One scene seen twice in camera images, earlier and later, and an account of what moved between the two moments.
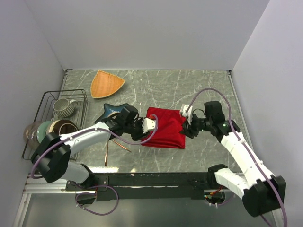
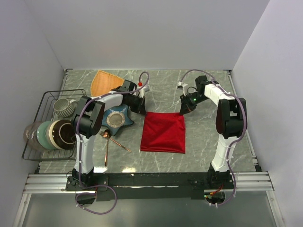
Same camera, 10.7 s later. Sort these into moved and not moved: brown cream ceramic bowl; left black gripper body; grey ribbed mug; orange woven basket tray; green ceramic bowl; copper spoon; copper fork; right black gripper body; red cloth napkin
Moved: left black gripper body; red cloth napkin; right black gripper body
Not moved: copper spoon; orange woven basket tray; copper fork; grey ribbed mug; green ceramic bowl; brown cream ceramic bowl
